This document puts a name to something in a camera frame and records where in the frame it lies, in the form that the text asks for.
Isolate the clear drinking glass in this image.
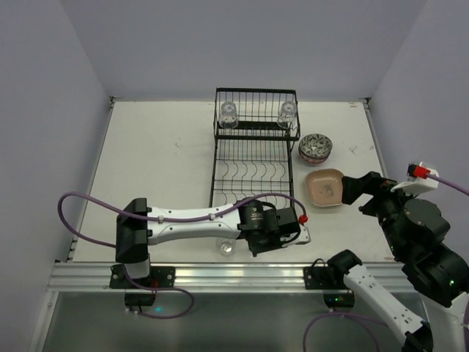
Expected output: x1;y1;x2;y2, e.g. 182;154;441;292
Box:
215;238;236;256
277;101;298;129
218;101;239;129

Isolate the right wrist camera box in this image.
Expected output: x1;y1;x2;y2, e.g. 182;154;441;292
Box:
391;161;439;196

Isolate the black wire dish rack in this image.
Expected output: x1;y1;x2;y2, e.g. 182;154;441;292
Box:
209;87;300;208

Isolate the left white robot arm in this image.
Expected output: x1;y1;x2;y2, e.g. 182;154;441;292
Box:
110;195;311;289

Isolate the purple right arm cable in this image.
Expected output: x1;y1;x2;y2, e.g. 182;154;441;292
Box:
303;172;469;352

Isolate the aluminium mounting rail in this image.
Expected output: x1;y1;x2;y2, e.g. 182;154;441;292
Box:
47;262;407;294

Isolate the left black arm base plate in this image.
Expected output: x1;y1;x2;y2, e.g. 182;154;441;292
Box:
109;264;176;289

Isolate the black white leaf bowl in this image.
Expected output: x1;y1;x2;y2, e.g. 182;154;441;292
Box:
298;133;333;158

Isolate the blue patterned bowl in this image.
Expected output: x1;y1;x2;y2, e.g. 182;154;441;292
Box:
298;151;329;165

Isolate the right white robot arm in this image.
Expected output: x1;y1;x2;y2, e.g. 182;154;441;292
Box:
327;164;468;351

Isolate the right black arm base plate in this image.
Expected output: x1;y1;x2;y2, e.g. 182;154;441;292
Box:
303;258;343;290

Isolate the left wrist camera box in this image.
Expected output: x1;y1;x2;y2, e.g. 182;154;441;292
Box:
281;224;311;248

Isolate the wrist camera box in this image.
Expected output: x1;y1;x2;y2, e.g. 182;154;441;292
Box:
391;161;439;196
281;224;311;248

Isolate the brown square plate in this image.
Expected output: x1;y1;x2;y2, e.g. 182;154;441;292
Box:
305;169;344;208

